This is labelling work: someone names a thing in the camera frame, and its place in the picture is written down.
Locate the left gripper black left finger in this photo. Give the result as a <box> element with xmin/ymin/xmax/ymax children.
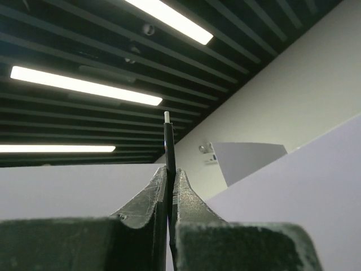
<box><xmin>1</xmin><ymin>167</ymin><xmax>167</xmax><ymax>270</ymax></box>

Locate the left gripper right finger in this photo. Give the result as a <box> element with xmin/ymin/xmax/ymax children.
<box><xmin>170</xmin><ymin>169</ymin><xmax>322</xmax><ymax>270</ymax></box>

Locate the ceiling light strip upper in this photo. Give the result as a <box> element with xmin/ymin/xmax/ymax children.
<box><xmin>126</xmin><ymin>0</ymin><xmax>213</xmax><ymax>45</ymax></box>

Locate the ceiling light strip lower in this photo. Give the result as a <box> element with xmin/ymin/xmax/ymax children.
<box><xmin>1</xmin><ymin>145</ymin><xmax>116</xmax><ymax>153</ymax></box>

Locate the ceiling light strip middle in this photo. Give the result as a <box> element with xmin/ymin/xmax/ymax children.
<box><xmin>10</xmin><ymin>66</ymin><xmax>162</xmax><ymax>106</ymax></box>

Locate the ceiling light strip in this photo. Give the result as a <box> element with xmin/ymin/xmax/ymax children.
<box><xmin>126</xmin><ymin>0</ymin><xmax>213</xmax><ymax>45</ymax></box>
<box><xmin>1</xmin><ymin>145</ymin><xmax>116</xmax><ymax>153</ymax></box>
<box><xmin>10</xmin><ymin>66</ymin><xmax>162</xmax><ymax>106</ymax></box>

